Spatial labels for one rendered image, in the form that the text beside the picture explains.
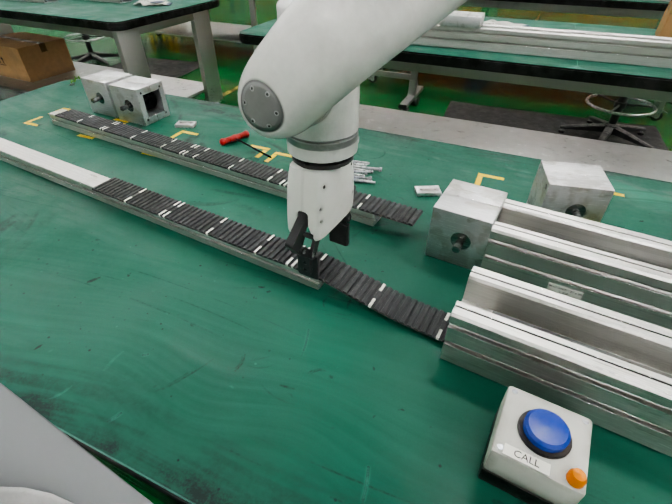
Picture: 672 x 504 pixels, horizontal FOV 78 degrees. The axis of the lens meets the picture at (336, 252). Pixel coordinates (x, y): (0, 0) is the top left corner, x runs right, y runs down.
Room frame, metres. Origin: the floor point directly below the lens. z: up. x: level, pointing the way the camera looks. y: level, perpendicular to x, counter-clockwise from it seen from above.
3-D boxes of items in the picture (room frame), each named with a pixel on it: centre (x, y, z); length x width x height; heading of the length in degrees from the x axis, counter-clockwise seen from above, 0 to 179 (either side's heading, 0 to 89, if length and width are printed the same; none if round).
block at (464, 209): (0.55, -0.21, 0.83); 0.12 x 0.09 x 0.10; 150
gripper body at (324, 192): (0.46, 0.02, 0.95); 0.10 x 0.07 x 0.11; 150
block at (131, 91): (1.13, 0.54, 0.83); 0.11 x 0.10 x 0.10; 153
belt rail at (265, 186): (0.87, 0.34, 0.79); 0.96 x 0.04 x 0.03; 60
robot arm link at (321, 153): (0.47, 0.01, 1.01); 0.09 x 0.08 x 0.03; 150
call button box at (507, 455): (0.20, -0.20, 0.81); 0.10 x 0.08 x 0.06; 150
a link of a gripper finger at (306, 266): (0.42, 0.04, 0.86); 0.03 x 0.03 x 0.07; 60
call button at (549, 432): (0.20, -0.20, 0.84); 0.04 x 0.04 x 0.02
